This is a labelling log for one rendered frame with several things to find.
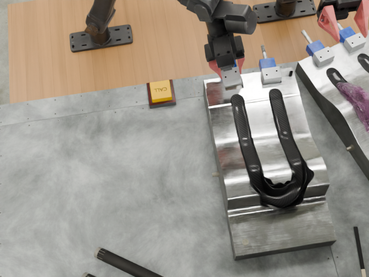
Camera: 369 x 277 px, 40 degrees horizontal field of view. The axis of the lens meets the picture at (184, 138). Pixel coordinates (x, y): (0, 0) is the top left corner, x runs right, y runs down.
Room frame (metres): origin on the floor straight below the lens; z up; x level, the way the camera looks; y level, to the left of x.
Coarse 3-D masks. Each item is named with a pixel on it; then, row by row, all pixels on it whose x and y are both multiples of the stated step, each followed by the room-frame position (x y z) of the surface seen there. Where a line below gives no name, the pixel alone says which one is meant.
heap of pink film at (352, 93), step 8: (344, 88) 0.67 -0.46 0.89; (352, 88) 0.66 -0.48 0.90; (360, 88) 0.66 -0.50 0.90; (344, 96) 0.65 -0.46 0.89; (352, 96) 0.64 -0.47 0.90; (360, 96) 0.63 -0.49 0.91; (368, 96) 0.63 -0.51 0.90; (352, 104) 0.62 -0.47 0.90; (360, 104) 0.60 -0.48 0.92; (368, 104) 0.60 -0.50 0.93; (360, 112) 0.59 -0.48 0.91; (368, 112) 0.58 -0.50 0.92; (368, 120) 0.56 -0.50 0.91; (368, 128) 0.54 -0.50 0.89
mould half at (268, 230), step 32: (224, 96) 0.68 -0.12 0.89; (256, 96) 0.67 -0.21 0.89; (288, 96) 0.66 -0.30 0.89; (224, 128) 0.58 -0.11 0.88; (256, 128) 0.58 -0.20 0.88; (224, 160) 0.48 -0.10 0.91; (320, 160) 0.45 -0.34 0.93; (224, 192) 0.40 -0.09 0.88; (256, 192) 0.38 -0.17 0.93; (320, 192) 0.38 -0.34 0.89; (256, 224) 0.32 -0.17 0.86; (288, 224) 0.31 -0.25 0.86; (320, 224) 0.30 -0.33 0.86; (256, 256) 0.24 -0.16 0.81
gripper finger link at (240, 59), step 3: (234, 54) 0.72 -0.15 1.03; (237, 54) 0.73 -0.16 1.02; (240, 54) 0.73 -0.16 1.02; (243, 54) 0.73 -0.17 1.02; (234, 57) 0.72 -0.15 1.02; (237, 57) 0.72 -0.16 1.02; (240, 57) 0.72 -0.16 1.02; (243, 57) 0.72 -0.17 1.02; (237, 60) 0.75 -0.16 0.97; (240, 60) 0.72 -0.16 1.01; (243, 60) 0.72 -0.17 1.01; (240, 63) 0.72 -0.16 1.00; (240, 66) 0.72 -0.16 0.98; (240, 69) 0.72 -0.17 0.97; (240, 72) 0.72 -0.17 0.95
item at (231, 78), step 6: (234, 60) 0.76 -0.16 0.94; (234, 66) 0.74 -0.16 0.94; (222, 72) 0.73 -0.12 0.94; (228, 72) 0.72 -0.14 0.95; (234, 72) 0.72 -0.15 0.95; (222, 78) 0.71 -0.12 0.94; (228, 78) 0.71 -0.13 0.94; (234, 78) 0.70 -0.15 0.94; (240, 78) 0.70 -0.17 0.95; (228, 84) 0.70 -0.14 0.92; (234, 84) 0.70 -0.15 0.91; (240, 84) 0.71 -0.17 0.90
